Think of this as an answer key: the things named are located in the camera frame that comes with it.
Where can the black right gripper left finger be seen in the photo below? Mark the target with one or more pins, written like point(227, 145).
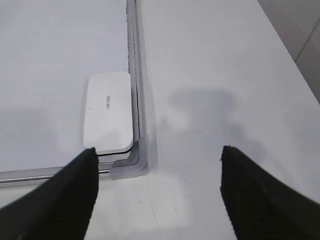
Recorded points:
point(60, 208)

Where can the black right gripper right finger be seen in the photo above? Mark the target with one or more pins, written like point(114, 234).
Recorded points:
point(260, 207)

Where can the white whiteboard eraser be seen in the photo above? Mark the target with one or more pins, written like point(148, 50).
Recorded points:
point(108, 118)

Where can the silver framed whiteboard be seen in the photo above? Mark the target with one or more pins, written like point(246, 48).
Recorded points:
point(49, 49)

